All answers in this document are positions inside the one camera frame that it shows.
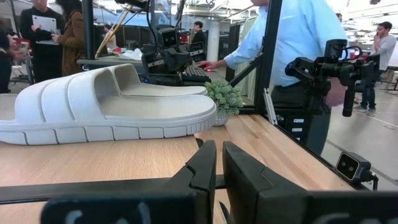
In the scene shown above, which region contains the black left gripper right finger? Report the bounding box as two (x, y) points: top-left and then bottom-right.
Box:
(222, 140), (398, 224)

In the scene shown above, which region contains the white slide sandal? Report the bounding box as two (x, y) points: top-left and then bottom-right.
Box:
(0, 66), (218, 146)
(107, 63), (209, 97)

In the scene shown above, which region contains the white paper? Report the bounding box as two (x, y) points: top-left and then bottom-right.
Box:
(119, 48), (144, 62)

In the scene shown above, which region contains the silver frame bracket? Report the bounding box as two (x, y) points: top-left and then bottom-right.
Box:
(262, 88), (279, 125)

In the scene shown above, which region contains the backlit black keyboard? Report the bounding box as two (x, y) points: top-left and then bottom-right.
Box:
(182, 64), (213, 84)

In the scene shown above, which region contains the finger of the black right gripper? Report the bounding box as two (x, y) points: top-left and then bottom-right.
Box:
(188, 41), (208, 63)
(142, 51), (165, 75)

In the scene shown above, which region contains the green artificial plant white pot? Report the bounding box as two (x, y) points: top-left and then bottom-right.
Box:
(203, 79), (245, 128)

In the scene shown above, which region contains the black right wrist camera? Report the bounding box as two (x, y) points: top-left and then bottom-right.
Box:
(156, 26), (180, 50)

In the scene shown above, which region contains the silver laptop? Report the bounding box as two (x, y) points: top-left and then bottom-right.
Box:
(32, 14), (58, 34)

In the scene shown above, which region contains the person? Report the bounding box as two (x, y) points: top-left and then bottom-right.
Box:
(190, 21), (208, 44)
(104, 24), (118, 50)
(353, 21), (398, 118)
(0, 18), (27, 94)
(198, 0), (351, 156)
(19, 0), (66, 83)
(51, 0), (86, 77)

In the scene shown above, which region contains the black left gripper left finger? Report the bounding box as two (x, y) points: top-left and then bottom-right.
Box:
(39, 139), (218, 224)

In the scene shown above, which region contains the small black depth camera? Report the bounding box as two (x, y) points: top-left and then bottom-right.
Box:
(335, 151), (379, 191)

